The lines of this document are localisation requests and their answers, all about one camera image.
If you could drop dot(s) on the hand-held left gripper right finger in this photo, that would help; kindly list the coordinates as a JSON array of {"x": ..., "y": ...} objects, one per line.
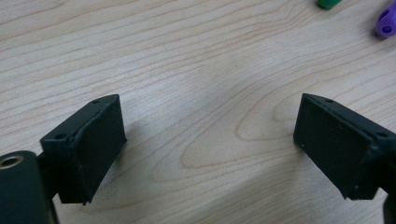
[{"x": 333, "y": 149}]

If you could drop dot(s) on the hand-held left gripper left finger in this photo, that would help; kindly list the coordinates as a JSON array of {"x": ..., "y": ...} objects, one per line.
[{"x": 93, "y": 146}]

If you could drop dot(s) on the purple cap marker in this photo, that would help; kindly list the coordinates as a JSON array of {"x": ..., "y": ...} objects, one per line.
[{"x": 387, "y": 23}]

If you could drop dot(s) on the green cap marker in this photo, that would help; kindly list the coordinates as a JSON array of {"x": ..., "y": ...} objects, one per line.
[{"x": 327, "y": 3}]

